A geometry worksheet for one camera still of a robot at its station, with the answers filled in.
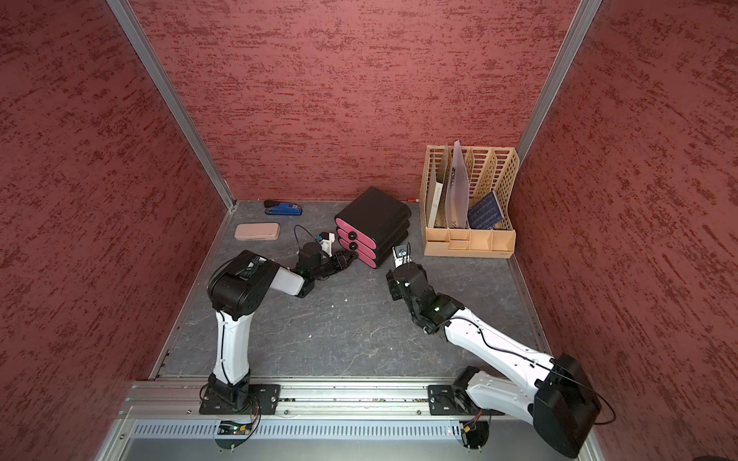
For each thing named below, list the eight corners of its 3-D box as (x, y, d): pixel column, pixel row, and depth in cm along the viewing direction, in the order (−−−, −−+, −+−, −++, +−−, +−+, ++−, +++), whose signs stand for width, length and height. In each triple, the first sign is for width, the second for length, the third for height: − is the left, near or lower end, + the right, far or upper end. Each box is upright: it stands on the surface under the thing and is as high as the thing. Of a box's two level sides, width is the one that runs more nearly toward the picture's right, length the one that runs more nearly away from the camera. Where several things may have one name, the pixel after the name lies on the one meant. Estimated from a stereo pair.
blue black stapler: (263, 215, 119) (260, 209, 116) (267, 204, 123) (264, 199, 120) (301, 215, 119) (299, 210, 116) (303, 205, 123) (302, 199, 120)
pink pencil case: (235, 240, 111) (232, 235, 108) (240, 228, 115) (237, 223, 112) (278, 240, 111) (276, 235, 108) (281, 228, 115) (279, 223, 112)
